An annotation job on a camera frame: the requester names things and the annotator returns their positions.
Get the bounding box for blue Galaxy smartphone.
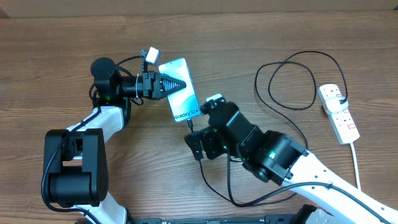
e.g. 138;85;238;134
158;58;201;123

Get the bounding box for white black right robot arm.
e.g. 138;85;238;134
185;100;397;223

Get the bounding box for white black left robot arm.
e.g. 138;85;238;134
40;57;187;223

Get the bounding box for white charger plug adapter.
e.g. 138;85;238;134
323;96;349;114

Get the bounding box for white power strip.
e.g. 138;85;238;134
318;84;360;144

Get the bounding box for white power strip cord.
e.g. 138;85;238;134
349;142;362;190

